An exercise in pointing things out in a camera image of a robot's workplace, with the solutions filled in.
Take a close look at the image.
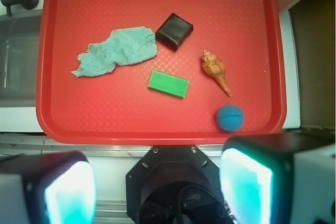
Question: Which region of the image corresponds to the black octagonal mount plate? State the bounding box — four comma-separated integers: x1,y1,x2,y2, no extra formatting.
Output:
125,145,233,223

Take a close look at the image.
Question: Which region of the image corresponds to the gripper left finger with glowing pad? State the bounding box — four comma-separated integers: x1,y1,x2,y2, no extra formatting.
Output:
1,151,97,223

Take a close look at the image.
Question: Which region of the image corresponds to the light blue terry cloth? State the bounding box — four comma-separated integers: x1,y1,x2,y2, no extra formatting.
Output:
71,26,157,78

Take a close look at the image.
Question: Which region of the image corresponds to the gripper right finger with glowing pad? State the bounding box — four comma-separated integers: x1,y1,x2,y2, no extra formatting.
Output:
219,132,335,223

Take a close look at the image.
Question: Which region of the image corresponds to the brown spiral seashell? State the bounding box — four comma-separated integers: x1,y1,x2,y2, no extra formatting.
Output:
201,50,232,98

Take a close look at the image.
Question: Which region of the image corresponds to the black square pouch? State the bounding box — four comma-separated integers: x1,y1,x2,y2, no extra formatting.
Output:
155,13,194,51

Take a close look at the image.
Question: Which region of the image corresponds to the red plastic tray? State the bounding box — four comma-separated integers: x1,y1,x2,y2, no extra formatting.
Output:
36,0,286,145

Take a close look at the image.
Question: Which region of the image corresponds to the green rectangular block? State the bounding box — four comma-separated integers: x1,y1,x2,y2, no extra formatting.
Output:
148,70,190,98

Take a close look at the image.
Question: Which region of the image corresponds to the grey sink basin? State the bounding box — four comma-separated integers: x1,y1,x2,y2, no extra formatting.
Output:
1,15,41,108

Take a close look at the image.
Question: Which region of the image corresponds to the blue dimpled ball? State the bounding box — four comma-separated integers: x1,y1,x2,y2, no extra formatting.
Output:
216,105,244,131

